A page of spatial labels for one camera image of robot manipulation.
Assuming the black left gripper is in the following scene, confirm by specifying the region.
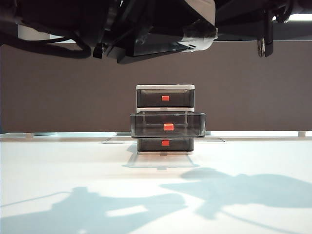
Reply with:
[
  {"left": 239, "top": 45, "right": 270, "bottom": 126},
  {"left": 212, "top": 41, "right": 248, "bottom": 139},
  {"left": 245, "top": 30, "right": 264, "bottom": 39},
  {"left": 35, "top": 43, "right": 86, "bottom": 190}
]
[{"left": 92, "top": 0, "right": 219, "bottom": 64}]

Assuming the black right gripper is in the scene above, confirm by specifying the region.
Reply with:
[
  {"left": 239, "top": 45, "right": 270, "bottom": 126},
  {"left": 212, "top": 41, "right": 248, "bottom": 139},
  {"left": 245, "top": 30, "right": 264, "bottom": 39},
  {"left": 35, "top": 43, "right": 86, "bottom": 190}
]
[{"left": 257, "top": 9, "right": 275, "bottom": 58}]

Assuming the white earphone charging case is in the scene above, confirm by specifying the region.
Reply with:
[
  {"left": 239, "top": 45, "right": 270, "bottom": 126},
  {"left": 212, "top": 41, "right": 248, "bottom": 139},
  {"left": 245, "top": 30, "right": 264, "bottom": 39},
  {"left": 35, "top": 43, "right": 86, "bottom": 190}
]
[{"left": 179, "top": 0, "right": 219, "bottom": 53}]

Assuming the clear plastic container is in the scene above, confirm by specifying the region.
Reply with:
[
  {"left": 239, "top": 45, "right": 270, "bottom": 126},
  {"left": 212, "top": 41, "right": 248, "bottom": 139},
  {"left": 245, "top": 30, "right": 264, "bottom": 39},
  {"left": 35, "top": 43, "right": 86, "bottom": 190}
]
[{"left": 130, "top": 112, "right": 207, "bottom": 139}]

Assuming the long ceiling light strip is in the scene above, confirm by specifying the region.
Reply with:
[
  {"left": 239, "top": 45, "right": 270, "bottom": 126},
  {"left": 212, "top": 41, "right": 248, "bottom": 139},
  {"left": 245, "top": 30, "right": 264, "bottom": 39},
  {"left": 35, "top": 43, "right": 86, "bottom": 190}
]
[{"left": 287, "top": 13, "right": 312, "bottom": 21}]

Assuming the brown desk partition panel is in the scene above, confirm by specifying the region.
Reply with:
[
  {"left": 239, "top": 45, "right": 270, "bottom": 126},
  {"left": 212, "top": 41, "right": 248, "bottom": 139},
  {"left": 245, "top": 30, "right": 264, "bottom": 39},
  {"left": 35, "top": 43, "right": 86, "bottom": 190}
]
[{"left": 0, "top": 40, "right": 312, "bottom": 134}]

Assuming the white plastic drawer cabinet frame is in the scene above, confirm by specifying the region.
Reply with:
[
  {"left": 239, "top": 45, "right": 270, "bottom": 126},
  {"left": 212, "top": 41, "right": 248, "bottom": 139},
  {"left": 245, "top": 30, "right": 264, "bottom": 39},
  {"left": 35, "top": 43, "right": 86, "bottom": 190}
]
[{"left": 135, "top": 84, "right": 195, "bottom": 156}]

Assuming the smoky grey drawer orange handle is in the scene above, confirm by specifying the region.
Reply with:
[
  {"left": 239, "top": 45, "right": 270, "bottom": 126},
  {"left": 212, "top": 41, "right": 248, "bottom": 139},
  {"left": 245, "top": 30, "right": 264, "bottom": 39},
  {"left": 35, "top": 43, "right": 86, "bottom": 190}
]
[
  {"left": 136, "top": 89, "right": 195, "bottom": 107},
  {"left": 136, "top": 138, "right": 195, "bottom": 152}
]

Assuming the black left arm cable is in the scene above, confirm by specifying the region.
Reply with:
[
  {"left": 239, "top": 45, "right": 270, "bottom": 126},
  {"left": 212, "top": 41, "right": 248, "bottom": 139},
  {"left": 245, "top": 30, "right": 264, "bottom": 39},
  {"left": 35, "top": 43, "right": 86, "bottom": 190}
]
[{"left": 0, "top": 29, "right": 92, "bottom": 59}]

